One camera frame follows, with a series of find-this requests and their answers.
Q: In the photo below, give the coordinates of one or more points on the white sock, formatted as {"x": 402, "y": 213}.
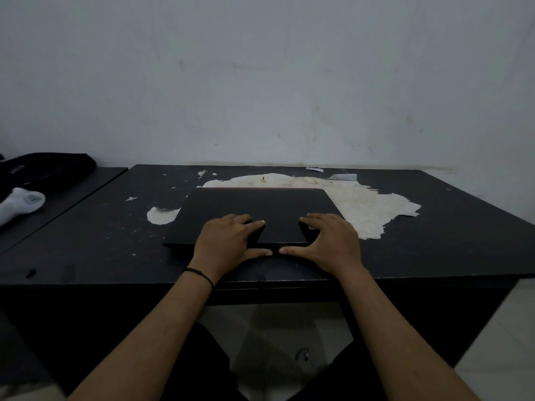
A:
{"x": 21, "y": 202}

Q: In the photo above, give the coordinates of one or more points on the black side table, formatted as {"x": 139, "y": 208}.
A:
{"x": 54, "y": 212}

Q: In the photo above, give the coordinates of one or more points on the person's left hand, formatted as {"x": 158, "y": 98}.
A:
{"x": 223, "y": 244}

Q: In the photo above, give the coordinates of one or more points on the thin black wrist band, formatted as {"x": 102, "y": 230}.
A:
{"x": 205, "y": 277}

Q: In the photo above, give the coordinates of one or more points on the torn white paper sheet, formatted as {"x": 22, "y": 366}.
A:
{"x": 372, "y": 208}

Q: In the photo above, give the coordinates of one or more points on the person's right forearm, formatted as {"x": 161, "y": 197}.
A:
{"x": 397, "y": 342}

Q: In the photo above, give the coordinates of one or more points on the black wooden table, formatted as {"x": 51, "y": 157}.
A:
{"x": 451, "y": 233}

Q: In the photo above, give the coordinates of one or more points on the black laptop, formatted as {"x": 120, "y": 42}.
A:
{"x": 267, "y": 204}

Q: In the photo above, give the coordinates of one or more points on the person's left forearm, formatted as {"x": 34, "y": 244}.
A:
{"x": 146, "y": 342}

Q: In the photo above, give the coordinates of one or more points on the person's right thumb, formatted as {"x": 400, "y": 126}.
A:
{"x": 294, "y": 250}

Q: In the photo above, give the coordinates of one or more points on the small black cap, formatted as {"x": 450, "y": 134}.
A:
{"x": 30, "y": 273}

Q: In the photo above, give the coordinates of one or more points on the black fabric bag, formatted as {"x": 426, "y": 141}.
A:
{"x": 50, "y": 171}

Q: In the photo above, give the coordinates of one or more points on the person's right hand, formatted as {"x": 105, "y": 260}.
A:
{"x": 334, "y": 244}

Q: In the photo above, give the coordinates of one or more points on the person's left thumb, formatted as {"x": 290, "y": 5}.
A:
{"x": 258, "y": 254}

